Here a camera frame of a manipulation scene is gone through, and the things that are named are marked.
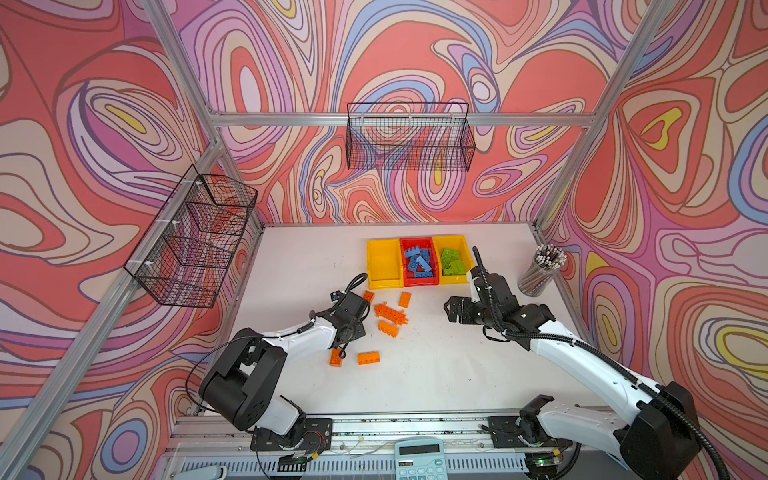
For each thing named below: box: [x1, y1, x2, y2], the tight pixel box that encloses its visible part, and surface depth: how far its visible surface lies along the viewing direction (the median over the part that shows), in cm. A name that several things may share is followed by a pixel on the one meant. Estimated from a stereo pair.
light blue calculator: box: [394, 439, 448, 480], surface depth 69 cm
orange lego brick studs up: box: [398, 291, 412, 309], surface depth 99 cm
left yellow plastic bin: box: [366, 239, 404, 290], surface depth 107 cm
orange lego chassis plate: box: [374, 302, 409, 325], surface depth 95 cm
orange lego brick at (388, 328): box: [378, 320, 399, 338], surface depth 93 cm
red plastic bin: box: [400, 237, 439, 287], surface depth 106 cm
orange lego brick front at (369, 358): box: [357, 351, 381, 366], surface depth 86 cm
